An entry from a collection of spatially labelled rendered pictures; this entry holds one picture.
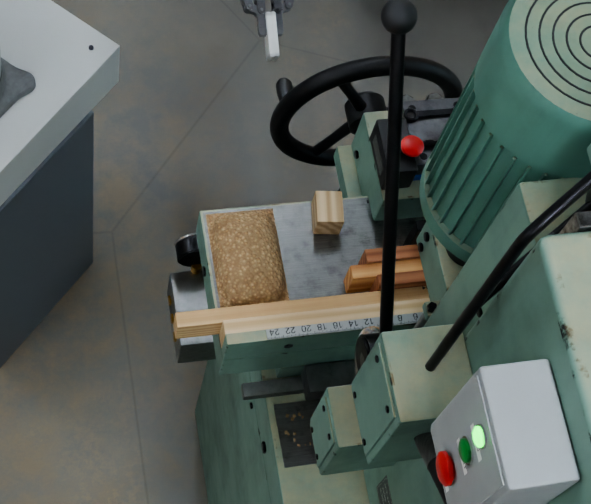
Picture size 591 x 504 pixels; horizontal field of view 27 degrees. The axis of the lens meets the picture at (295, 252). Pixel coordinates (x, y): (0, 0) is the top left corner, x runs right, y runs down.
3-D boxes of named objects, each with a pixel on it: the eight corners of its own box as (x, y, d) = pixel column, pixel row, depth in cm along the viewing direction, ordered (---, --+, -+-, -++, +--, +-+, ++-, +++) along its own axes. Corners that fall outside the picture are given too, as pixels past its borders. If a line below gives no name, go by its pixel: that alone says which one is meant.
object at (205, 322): (597, 278, 169) (608, 266, 166) (601, 291, 168) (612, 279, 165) (173, 324, 157) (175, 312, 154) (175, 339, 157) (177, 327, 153)
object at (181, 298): (216, 285, 200) (221, 265, 192) (228, 358, 195) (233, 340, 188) (164, 291, 198) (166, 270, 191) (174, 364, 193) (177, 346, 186)
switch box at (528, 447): (491, 416, 113) (550, 356, 99) (518, 525, 110) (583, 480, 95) (427, 424, 112) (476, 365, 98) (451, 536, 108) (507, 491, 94)
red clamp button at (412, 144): (420, 136, 161) (421, 132, 160) (424, 157, 160) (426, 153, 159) (397, 138, 160) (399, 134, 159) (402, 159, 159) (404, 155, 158)
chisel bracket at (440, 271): (464, 238, 159) (483, 209, 151) (490, 342, 153) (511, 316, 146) (409, 244, 157) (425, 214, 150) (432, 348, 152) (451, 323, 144)
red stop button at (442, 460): (442, 455, 109) (451, 445, 106) (450, 489, 107) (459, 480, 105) (431, 456, 108) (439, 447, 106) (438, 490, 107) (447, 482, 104)
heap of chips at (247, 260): (272, 208, 166) (276, 195, 163) (290, 306, 161) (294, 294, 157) (205, 214, 164) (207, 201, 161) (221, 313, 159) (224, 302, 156)
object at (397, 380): (423, 373, 133) (461, 322, 119) (442, 455, 129) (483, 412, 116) (346, 382, 131) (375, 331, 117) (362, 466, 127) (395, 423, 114)
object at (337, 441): (382, 409, 150) (404, 377, 140) (393, 466, 148) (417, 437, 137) (305, 419, 148) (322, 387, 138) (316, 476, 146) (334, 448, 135)
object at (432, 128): (456, 110, 170) (467, 88, 165) (475, 182, 166) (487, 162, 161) (363, 117, 167) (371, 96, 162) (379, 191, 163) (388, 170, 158)
